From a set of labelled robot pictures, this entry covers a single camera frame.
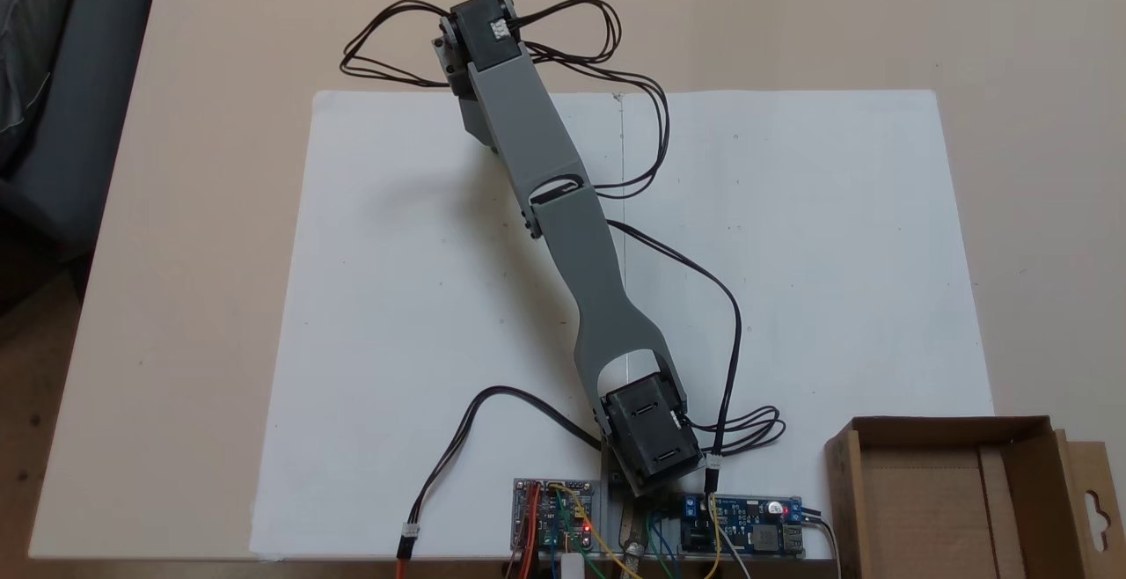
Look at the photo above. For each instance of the white paper sheet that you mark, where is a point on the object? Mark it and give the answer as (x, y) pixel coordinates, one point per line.
(396, 297)
(836, 253)

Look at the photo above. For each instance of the white plug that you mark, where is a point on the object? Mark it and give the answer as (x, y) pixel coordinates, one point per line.
(572, 566)

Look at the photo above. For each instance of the brown cardboard box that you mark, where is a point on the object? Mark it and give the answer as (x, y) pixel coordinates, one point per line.
(924, 473)

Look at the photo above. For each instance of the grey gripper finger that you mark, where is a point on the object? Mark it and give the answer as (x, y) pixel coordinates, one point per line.
(479, 121)

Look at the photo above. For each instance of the controller circuit board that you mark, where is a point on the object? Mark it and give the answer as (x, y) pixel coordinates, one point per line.
(563, 522)

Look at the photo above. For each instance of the grey black Koch robot arm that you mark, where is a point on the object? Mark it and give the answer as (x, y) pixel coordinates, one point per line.
(563, 236)

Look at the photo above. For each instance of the blue power circuit board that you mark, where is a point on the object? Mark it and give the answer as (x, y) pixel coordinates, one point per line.
(748, 526)

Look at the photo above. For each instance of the grey upholstered chair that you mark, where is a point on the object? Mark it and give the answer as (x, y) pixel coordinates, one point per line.
(53, 121)

